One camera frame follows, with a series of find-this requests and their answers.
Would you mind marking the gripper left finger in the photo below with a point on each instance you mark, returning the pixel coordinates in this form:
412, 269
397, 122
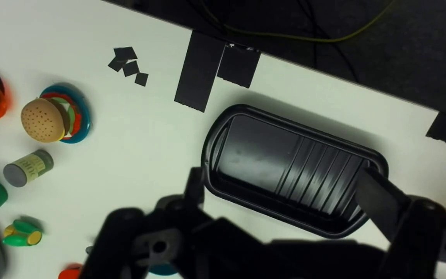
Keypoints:
126, 240

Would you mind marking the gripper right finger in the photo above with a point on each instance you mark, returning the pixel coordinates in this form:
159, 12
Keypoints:
416, 228

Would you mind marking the teal round toy piece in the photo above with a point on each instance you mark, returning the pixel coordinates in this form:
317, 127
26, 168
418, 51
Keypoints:
163, 270

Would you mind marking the orange toy piece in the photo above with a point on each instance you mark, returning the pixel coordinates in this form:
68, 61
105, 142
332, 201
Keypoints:
70, 273

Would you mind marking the green and yellow toy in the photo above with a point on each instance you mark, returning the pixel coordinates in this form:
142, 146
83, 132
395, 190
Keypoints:
21, 234

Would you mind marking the toy tin can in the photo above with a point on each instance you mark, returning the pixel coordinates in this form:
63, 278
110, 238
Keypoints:
27, 169

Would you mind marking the teal toy plate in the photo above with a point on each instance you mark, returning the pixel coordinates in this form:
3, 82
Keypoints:
83, 112

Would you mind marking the toy burger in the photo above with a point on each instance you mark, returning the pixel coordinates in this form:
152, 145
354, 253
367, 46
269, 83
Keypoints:
43, 120

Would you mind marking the small black tape square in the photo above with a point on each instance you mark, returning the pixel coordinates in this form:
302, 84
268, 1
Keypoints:
141, 79
131, 68
117, 64
125, 53

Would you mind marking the black plastic tray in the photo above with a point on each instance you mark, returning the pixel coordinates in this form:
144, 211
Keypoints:
269, 155

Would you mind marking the long black tape strip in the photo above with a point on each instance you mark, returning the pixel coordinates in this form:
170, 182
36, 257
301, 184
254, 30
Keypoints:
199, 69

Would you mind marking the short black tape strip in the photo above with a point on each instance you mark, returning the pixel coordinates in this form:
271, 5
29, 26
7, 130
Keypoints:
238, 66

